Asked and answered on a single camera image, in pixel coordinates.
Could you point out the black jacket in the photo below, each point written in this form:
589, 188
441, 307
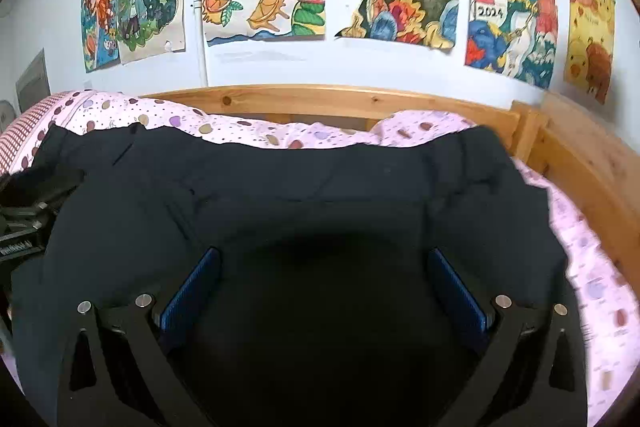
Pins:
300, 187

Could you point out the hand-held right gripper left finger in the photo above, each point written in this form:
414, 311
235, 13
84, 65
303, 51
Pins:
192, 287

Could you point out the red checked bedsheet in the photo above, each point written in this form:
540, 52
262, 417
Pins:
20, 137

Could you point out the pink dotted quilt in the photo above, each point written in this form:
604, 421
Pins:
230, 127

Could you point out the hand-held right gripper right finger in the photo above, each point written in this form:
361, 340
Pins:
455, 292

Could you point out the wooden bed frame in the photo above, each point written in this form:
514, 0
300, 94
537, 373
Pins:
350, 99

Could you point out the orange-haired figure wall poster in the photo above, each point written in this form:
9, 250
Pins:
100, 17

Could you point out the dragon and tower wall poster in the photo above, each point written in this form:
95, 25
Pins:
510, 7

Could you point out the yellow bear wall poster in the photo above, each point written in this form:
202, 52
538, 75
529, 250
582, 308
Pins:
590, 37

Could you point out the grey wall panel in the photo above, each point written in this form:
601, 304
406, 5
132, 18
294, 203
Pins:
32, 82

